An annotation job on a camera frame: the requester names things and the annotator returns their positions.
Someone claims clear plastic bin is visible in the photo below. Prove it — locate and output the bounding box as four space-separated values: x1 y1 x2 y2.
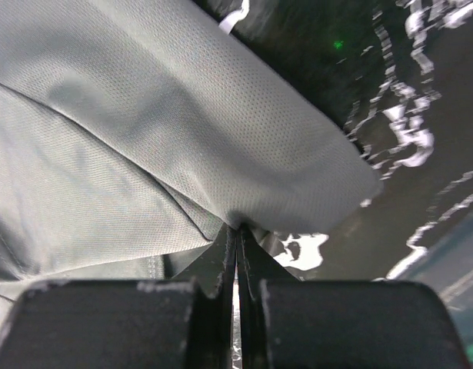
399 212 473 366

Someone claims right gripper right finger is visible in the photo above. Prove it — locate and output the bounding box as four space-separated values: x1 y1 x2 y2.
236 228 470 368

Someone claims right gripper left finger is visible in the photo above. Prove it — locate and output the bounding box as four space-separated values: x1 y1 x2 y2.
0 226 237 368

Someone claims black marble pattern mat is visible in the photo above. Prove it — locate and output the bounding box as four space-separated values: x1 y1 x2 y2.
197 0 473 285

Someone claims grey t shirt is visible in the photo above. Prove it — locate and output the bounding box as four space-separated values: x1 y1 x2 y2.
0 0 385 301

